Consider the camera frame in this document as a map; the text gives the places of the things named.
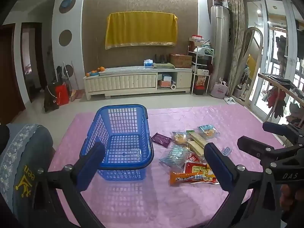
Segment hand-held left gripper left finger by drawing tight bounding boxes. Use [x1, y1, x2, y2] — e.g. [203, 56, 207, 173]
[31, 142, 106, 228]

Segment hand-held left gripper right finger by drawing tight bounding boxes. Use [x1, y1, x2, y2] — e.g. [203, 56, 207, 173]
[204, 142, 283, 228]

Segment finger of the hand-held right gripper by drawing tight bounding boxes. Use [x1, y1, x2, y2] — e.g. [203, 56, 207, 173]
[262, 122, 304, 139]
[237, 136, 285, 159]

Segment large red snack packet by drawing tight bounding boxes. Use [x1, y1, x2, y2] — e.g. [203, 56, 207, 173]
[183, 161, 220, 185]

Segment beige cracker packet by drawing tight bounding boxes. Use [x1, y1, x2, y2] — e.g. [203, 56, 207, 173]
[188, 141, 207, 159]

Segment orange sausage packet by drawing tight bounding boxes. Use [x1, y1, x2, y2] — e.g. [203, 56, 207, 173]
[169, 171, 215, 187]

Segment blue-topped bread packet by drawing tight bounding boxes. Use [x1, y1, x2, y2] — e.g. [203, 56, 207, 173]
[198, 125, 218, 140]

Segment blue plastic basket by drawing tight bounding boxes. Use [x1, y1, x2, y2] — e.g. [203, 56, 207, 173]
[79, 104, 154, 181]

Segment light blue striped packet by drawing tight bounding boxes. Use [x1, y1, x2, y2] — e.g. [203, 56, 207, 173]
[159, 145, 194, 169]

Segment yellow bread packet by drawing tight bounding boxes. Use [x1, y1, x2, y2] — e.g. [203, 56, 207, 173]
[172, 131, 190, 146]

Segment purple snack packet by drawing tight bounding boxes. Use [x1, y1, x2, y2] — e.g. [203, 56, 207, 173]
[151, 133, 172, 147]

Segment person's right hand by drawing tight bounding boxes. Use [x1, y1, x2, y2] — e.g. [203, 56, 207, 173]
[280, 185, 300, 211]

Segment hanging red and dark clothes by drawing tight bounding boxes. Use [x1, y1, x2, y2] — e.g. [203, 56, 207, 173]
[266, 87, 287, 118]

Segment wooden drying rack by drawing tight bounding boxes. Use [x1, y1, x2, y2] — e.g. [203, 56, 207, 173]
[258, 72, 304, 124]

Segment pink quilted mat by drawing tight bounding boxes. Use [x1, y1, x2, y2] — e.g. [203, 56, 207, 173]
[49, 104, 289, 228]

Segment pink tote bag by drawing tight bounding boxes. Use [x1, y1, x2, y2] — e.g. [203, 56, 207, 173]
[211, 78, 229, 98]

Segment grey-blue embroidered cushion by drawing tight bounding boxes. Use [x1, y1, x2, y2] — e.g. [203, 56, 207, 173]
[0, 123, 54, 228]

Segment broom with dustpan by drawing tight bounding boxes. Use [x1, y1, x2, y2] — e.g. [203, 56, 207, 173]
[63, 61, 85, 102]

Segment red paper bag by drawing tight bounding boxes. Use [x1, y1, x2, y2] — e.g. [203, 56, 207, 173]
[55, 83, 70, 106]

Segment black bag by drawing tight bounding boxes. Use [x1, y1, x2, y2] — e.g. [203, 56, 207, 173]
[43, 84, 60, 113]

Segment glass sliding door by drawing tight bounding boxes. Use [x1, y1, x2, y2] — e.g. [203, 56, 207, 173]
[245, 0, 304, 124]

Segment arched standing mirror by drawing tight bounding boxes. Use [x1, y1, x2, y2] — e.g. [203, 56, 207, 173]
[237, 27, 264, 102]

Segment blue tray of oranges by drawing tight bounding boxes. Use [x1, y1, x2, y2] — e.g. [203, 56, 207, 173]
[85, 66, 105, 77]

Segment white tv cabinet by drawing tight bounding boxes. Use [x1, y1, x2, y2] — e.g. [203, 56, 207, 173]
[83, 65, 193, 100]

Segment patterned beige curtain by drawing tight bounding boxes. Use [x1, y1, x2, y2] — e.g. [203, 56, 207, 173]
[224, 0, 245, 93]

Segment silver standing air conditioner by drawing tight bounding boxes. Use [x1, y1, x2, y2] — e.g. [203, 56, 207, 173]
[210, 5, 231, 91]

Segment white metal shelf rack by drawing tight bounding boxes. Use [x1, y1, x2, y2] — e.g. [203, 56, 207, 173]
[188, 45, 214, 95]

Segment brown cardboard box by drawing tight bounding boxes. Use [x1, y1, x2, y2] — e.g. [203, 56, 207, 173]
[169, 54, 192, 68]

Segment white and red box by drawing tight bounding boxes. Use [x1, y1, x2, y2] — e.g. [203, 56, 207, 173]
[189, 35, 205, 45]

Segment brown wooden door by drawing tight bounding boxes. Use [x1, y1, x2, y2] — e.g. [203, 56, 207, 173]
[0, 24, 25, 124]

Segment yellow cloth cover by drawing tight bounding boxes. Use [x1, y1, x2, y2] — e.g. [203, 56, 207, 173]
[105, 12, 178, 50]

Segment round wall disc blue plate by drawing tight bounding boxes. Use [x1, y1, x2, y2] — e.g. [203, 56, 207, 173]
[59, 0, 76, 14]

